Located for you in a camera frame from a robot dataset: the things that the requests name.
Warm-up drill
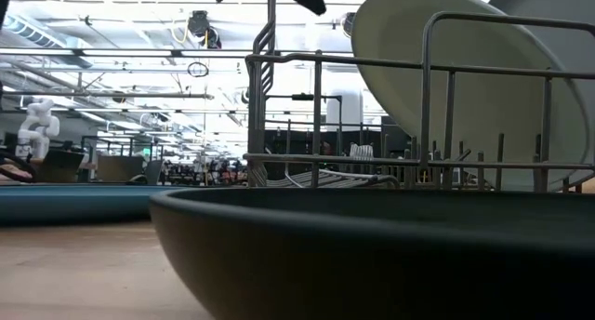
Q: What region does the grey wire dish rack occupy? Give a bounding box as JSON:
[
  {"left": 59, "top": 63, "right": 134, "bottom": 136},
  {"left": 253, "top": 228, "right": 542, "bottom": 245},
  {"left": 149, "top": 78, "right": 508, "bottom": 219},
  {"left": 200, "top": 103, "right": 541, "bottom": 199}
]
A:
[{"left": 244, "top": 0, "right": 595, "bottom": 193}]

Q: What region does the grey plate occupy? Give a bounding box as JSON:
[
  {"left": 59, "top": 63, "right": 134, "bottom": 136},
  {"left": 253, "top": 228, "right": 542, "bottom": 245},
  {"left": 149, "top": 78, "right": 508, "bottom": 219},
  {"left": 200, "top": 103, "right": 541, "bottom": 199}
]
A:
[{"left": 350, "top": 0, "right": 591, "bottom": 193}]

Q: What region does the white round column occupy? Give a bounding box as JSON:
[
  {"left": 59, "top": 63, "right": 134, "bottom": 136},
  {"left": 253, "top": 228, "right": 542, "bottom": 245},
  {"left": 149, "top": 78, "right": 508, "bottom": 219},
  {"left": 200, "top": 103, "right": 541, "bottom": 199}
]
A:
[{"left": 324, "top": 89, "right": 364, "bottom": 133}]

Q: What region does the tan panel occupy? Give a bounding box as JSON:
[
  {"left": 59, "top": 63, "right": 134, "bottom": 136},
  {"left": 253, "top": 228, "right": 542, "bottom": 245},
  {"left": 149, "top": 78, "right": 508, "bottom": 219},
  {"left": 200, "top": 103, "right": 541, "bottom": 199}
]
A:
[{"left": 95, "top": 154, "right": 145, "bottom": 182}]

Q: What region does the dark brown panel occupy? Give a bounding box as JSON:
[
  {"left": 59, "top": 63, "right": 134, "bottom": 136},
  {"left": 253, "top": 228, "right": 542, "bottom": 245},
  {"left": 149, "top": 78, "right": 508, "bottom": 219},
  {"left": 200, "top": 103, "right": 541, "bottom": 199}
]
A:
[{"left": 35, "top": 148, "right": 86, "bottom": 184}]

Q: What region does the dark foreground bowl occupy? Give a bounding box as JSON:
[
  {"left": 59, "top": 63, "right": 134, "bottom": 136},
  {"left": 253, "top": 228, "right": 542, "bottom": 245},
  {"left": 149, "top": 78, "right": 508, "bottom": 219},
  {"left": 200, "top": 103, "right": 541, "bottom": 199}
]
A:
[{"left": 149, "top": 185, "right": 595, "bottom": 320}]

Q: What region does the person's hand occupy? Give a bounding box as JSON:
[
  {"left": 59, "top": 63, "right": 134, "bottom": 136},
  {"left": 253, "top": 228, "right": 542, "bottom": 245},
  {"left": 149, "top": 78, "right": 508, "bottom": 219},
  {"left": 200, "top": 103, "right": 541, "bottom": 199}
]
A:
[{"left": 0, "top": 152, "right": 38, "bottom": 184}]

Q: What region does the grey ceiling cable reel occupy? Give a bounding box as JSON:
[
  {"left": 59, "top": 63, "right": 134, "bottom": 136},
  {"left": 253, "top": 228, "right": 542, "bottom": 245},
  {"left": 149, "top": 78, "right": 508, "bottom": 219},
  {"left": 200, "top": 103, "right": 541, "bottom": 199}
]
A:
[{"left": 341, "top": 11, "right": 357, "bottom": 38}]

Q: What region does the hanging black cable ring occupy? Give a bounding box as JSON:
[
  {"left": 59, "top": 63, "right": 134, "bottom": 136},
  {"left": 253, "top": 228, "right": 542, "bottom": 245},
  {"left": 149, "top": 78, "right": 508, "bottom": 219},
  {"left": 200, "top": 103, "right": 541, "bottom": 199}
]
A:
[{"left": 186, "top": 60, "right": 210, "bottom": 78}]

